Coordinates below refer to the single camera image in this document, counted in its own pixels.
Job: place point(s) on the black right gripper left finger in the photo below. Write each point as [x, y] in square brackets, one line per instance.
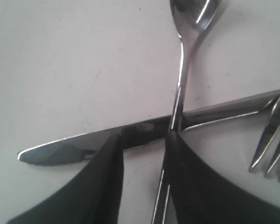
[93, 196]

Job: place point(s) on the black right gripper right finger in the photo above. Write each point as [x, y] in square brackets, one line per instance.
[202, 196]

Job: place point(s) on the stainless steel spoon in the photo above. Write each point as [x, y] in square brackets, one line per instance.
[191, 19]

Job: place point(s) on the stainless steel knife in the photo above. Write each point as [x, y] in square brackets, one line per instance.
[82, 147]

